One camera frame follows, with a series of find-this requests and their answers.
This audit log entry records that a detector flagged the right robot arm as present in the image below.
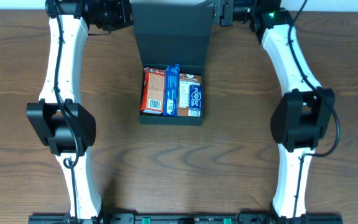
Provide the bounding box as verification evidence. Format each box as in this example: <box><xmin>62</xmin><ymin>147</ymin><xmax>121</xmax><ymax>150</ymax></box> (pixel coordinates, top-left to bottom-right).
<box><xmin>213</xmin><ymin>0</ymin><xmax>340</xmax><ymax>223</ymax></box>

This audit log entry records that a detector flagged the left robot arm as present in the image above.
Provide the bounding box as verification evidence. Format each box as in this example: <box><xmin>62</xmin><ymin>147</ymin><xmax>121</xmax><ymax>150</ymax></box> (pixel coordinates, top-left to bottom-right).
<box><xmin>26</xmin><ymin>0</ymin><xmax>134</xmax><ymax>223</ymax></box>

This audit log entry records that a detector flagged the blue eclipse mints pack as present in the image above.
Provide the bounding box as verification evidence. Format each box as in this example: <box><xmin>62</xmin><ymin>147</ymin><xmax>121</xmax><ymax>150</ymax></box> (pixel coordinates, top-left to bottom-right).
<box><xmin>189</xmin><ymin>85</ymin><xmax>202</xmax><ymax>110</ymax></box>

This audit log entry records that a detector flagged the brown white small carton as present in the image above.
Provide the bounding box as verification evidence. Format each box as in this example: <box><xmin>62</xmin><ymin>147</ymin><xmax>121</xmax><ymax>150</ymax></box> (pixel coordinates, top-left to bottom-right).
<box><xmin>178</xmin><ymin>73</ymin><xmax>202</xmax><ymax>117</ymax></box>

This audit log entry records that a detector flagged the orange red cardboard box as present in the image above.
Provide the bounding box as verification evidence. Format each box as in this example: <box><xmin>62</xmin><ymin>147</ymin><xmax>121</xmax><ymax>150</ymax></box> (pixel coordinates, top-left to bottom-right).
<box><xmin>140</xmin><ymin>67</ymin><xmax>165</xmax><ymax>115</ymax></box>

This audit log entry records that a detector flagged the black gift box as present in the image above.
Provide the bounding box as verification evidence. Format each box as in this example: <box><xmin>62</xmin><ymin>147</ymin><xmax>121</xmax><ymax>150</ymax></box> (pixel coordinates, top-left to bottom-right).
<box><xmin>131</xmin><ymin>0</ymin><xmax>215</xmax><ymax>127</ymax></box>

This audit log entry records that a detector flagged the blue snack bar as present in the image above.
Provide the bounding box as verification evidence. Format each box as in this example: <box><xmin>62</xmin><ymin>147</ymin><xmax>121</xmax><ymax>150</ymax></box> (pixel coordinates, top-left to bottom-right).
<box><xmin>163</xmin><ymin>64</ymin><xmax>180</xmax><ymax>117</ymax></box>

